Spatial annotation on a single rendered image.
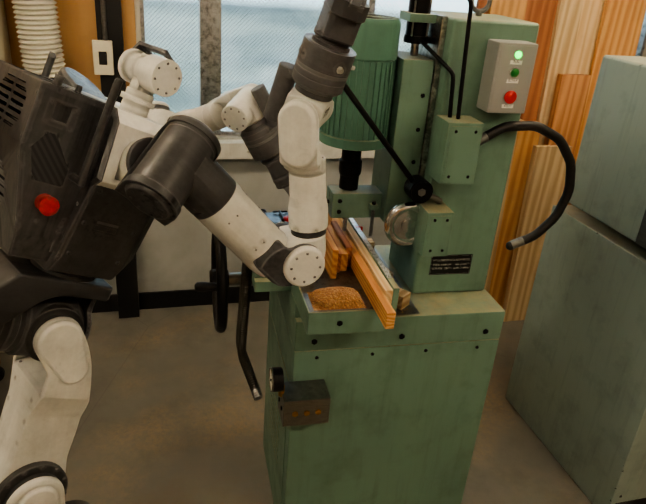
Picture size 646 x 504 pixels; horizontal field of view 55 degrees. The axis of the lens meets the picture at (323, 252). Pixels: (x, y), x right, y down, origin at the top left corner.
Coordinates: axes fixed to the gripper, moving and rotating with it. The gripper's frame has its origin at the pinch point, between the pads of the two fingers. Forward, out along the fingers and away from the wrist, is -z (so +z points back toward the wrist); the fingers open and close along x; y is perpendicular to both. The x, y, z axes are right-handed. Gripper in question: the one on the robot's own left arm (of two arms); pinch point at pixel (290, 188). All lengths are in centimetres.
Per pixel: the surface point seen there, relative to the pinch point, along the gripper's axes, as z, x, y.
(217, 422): -88, -44, -68
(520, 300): -156, -103, 74
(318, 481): -78, 14, -33
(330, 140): 5.0, -2.8, 14.3
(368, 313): -25.5, 26.5, 2.3
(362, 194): -13.0, -4.4, 15.7
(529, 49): 6, 9, 63
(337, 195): -9.8, -4.4, 9.7
